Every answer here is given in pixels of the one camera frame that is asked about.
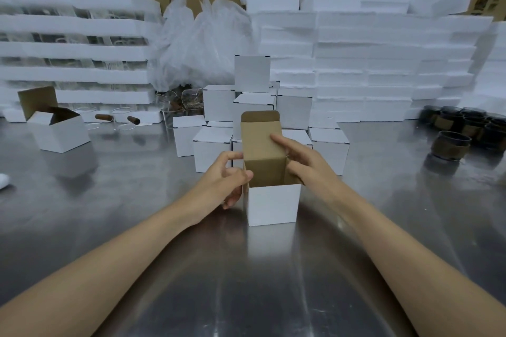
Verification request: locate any person's left hand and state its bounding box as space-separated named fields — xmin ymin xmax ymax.
xmin=191 ymin=150 xmax=254 ymax=226

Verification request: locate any group of dark glass jars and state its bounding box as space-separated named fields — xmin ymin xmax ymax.
xmin=418 ymin=105 xmax=506 ymax=163

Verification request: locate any person's right forearm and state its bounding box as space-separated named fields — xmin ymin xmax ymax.
xmin=327 ymin=180 xmax=506 ymax=337

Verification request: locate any stack of closed white cartons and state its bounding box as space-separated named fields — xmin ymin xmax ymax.
xmin=172 ymin=55 xmax=351 ymax=176

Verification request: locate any white cardboard box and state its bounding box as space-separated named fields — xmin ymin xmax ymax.
xmin=241 ymin=110 xmax=302 ymax=227

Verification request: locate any stack of white foam blocks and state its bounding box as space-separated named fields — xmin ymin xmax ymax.
xmin=239 ymin=0 xmax=506 ymax=123

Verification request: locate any clear glass cup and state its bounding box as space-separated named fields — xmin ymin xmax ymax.
xmin=181 ymin=88 xmax=205 ymax=115
xmin=157 ymin=90 xmax=186 ymax=129

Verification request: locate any person's left forearm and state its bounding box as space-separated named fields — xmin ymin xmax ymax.
xmin=0 ymin=191 xmax=207 ymax=337

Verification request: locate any person's right hand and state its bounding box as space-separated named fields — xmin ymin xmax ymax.
xmin=270 ymin=134 xmax=342 ymax=202

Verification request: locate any white box with raised flap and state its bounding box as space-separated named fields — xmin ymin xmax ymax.
xmin=17 ymin=86 xmax=92 ymax=154

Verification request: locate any clear plastic bag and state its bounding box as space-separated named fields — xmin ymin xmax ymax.
xmin=150 ymin=0 xmax=262 ymax=93

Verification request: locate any stack of foam trays with glasses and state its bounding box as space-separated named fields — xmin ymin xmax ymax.
xmin=0 ymin=0 xmax=163 ymax=124

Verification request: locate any clear glass with wooden handle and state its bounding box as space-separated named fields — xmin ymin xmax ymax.
xmin=74 ymin=106 xmax=116 ymax=130
xmin=111 ymin=107 xmax=142 ymax=130

